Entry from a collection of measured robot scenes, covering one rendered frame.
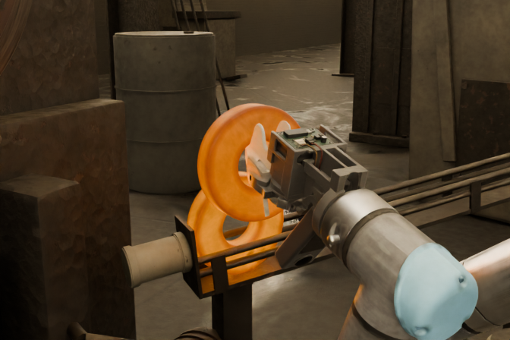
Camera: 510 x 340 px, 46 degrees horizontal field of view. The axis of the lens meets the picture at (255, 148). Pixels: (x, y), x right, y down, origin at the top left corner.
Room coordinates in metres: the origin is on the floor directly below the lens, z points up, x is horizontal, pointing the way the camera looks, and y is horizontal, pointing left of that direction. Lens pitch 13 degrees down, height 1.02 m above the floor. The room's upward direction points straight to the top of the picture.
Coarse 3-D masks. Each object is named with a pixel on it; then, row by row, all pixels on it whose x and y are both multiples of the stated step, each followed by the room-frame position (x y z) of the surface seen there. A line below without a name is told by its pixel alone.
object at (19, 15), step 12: (24, 0) 0.72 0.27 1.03; (12, 12) 0.70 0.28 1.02; (24, 12) 0.72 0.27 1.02; (12, 24) 0.70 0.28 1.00; (24, 24) 0.71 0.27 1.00; (12, 36) 0.70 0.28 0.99; (0, 48) 0.68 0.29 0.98; (12, 48) 0.70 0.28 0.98; (0, 60) 0.68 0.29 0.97; (0, 72) 0.68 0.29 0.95
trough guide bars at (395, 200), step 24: (456, 168) 1.08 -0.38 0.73; (504, 168) 1.06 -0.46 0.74; (384, 192) 1.01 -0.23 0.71; (408, 192) 1.04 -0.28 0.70; (432, 192) 0.98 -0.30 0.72; (480, 192) 1.02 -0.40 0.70; (288, 216) 0.93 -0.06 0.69; (264, 240) 0.84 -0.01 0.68; (216, 264) 0.81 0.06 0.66; (240, 264) 0.82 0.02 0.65; (216, 288) 0.81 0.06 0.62
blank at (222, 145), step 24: (216, 120) 0.76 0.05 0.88; (240, 120) 0.74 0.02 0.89; (264, 120) 0.76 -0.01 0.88; (288, 120) 0.78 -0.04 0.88; (216, 144) 0.72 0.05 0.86; (240, 144) 0.74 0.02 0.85; (216, 168) 0.72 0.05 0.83; (216, 192) 0.72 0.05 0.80; (240, 192) 0.74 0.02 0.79; (240, 216) 0.74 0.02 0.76; (264, 216) 0.75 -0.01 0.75
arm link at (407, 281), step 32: (384, 224) 0.53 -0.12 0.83; (352, 256) 0.53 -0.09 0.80; (384, 256) 0.50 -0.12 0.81; (416, 256) 0.48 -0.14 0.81; (448, 256) 0.49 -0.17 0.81; (384, 288) 0.49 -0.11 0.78; (416, 288) 0.46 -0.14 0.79; (448, 288) 0.46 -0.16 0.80; (384, 320) 0.49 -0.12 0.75; (416, 320) 0.45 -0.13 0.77; (448, 320) 0.47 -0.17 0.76
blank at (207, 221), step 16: (240, 176) 0.85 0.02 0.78; (192, 208) 0.83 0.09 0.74; (208, 208) 0.82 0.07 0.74; (192, 224) 0.82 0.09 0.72; (208, 224) 0.82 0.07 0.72; (256, 224) 0.87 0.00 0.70; (272, 224) 0.88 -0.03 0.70; (208, 240) 0.82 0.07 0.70; (224, 240) 0.83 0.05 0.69; (240, 240) 0.87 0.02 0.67; (256, 240) 0.86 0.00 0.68; (240, 256) 0.84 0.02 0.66; (240, 272) 0.84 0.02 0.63
